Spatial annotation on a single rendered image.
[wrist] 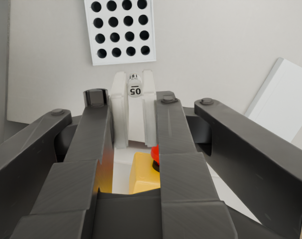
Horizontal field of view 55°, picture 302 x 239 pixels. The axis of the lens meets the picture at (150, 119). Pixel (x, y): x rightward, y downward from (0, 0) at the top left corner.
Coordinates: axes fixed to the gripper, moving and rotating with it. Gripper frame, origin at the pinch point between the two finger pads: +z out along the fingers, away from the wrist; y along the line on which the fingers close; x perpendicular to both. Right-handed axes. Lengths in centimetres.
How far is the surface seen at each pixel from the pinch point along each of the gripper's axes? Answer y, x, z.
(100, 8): -4.3, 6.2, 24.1
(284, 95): 21.8, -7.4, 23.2
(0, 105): -16.1, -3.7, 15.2
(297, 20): 23.4, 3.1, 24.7
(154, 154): 1.4, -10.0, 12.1
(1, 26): -13.8, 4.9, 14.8
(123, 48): -1.5, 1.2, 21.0
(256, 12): 17.2, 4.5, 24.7
